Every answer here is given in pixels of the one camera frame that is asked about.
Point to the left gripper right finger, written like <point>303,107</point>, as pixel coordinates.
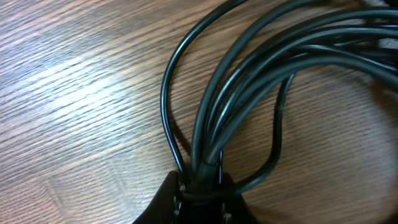
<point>235,210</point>

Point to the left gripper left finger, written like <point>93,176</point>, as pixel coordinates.
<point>162,206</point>

